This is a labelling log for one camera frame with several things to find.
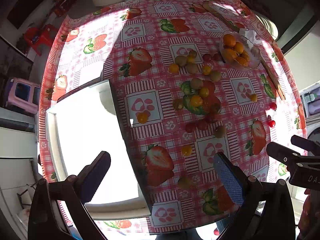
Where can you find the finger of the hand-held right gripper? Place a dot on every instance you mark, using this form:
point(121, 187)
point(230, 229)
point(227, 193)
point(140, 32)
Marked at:
point(281, 153)
point(305, 144)

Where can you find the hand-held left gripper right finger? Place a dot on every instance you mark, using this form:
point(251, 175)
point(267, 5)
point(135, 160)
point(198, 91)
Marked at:
point(228, 180)

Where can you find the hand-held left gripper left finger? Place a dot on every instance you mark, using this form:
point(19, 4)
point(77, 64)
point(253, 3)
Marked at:
point(98, 176)

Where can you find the white foam tray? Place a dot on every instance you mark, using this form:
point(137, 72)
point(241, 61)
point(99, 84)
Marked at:
point(87, 142)

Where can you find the purple plastic container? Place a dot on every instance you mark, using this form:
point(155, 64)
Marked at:
point(313, 107)

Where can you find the yellow cherry tomato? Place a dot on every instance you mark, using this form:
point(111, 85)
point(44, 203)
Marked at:
point(206, 70)
point(191, 59)
point(196, 101)
point(142, 117)
point(253, 97)
point(203, 92)
point(186, 150)
point(173, 68)

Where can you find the long wooden spatula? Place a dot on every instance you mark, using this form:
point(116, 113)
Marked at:
point(272, 80)

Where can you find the printed pillow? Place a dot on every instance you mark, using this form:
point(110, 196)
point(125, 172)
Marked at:
point(23, 215)

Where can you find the white cabinet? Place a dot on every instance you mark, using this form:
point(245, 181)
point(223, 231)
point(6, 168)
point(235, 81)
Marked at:
point(15, 145)

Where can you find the orange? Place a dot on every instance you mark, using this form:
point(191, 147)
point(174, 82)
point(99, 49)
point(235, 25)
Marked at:
point(228, 40)
point(246, 55)
point(229, 54)
point(242, 61)
point(238, 47)

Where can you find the clear plastic bag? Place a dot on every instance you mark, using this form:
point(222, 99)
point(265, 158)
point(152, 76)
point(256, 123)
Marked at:
point(254, 55)

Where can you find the pink plastic stool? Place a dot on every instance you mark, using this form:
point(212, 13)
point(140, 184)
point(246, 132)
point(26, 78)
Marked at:
point(25, 85)

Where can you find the white crumpled tissue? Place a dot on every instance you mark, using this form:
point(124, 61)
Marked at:
point(250, 36)

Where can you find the grey cylindrical container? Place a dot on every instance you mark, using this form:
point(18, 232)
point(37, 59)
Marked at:
point(267, 25)

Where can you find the strawberry print tablecloth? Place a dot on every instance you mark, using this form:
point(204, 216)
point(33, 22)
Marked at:
point(162, 42)

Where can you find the red plastic stool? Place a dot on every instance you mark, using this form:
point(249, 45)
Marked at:
point(47, 36)

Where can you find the black metal frame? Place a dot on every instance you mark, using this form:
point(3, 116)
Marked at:
point(23, 195)

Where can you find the dark wall panel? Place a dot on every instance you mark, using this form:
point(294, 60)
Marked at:
point(30, 2)

